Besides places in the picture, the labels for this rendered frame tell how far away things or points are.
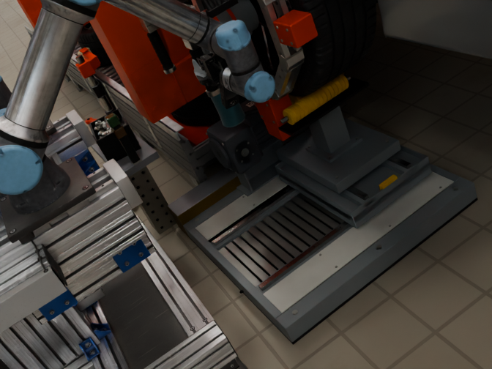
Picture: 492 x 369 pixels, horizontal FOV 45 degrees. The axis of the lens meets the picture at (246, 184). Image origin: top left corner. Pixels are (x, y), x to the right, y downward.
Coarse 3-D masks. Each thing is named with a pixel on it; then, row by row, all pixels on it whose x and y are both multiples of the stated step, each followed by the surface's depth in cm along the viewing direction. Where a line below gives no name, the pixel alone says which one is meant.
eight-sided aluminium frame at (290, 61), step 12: (192, 0) 205; (264, 0) 160; (276, 0) 163; (264, 12) 164; (276, 36) 166; (276, 48) 171; (288, 48) 172; (300, 48) 171; (288, 60) 170; (300, 60) 172; (276, 72) 181; (288, 72) 175; (276, 84) 186; (288, 84) 188; (276, 96) 190
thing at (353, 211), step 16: (400, 160) 211; (416, 160) 213; (288, 176) 233; (304, 176) 230; (368, 176) 216; (384, 176) 212; (400, 176) 206; (416, 176) 210; (304, 192) 228; (320, 192) 219; (352, 192) 207; (368, 192) 209; (384, 192) 205; (400, 192) 209; (336, 208) 209; (352, 208) 205; (368, 208) 203; (352, 224) 205
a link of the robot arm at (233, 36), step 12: (228, 24) 137; (240, 24) 134; (216, 36) 136; (228, 36) 133; (240, 36) 134; (216, 48) 141; (228, 48) 135; (240, 48) 135; (252, 48) 137; (228, 60) 138; (240, 60) 137; (252, 60) 138; (240, 72) 139
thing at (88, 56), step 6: (84, 48) 350; (78, 54) 350; (84, 54) 346; (90, 54) 342; (90, 60) 331; (96, 60) 334; (78, 66) 327; (84, 66) 328; (90, 66) 329; (96, 66) 334; (84, 72) 329; (90, 72) 331; (90, 120) 374
